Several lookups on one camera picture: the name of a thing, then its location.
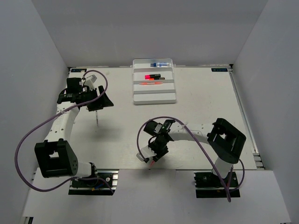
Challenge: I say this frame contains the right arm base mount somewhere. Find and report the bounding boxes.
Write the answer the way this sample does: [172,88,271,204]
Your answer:
[194,172,241,198]

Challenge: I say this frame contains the pink black highlighter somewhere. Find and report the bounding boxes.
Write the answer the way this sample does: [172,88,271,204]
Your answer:
[145,74,161,79]

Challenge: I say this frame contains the right blue table label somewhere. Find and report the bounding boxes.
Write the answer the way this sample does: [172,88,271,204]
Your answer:
[211,68,228,72]

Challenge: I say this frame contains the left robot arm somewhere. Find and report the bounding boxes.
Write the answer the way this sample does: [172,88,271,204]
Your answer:
[35,75,113,186]

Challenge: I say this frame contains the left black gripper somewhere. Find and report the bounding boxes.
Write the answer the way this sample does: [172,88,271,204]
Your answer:
[80,85,114,112]

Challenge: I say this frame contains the orange-capped black marker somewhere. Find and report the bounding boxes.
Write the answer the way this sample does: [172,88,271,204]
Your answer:
[148,77,165,80]

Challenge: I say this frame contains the white tiered organizer tray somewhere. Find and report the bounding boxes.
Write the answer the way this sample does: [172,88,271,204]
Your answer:
[132,58,177,105]

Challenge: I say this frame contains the clear blue-capped spray bottle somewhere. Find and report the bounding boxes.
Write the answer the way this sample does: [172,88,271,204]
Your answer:
[150,62,172,68]

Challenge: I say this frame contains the left blue table label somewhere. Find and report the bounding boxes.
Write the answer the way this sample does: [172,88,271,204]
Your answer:
[71,68,87,73]

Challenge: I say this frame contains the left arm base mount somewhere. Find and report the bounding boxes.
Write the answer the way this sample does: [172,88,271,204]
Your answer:
[68,169,119,196]

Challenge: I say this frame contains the blue table label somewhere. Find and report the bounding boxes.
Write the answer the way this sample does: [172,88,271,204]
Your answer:
[211,68,228,72]
[71,68,87,73]

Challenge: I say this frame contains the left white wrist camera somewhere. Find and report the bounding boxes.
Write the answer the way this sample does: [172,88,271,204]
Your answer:
[83,75,97,90]

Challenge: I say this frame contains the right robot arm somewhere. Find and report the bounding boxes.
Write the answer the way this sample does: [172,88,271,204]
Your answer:
[136,116,246,186]

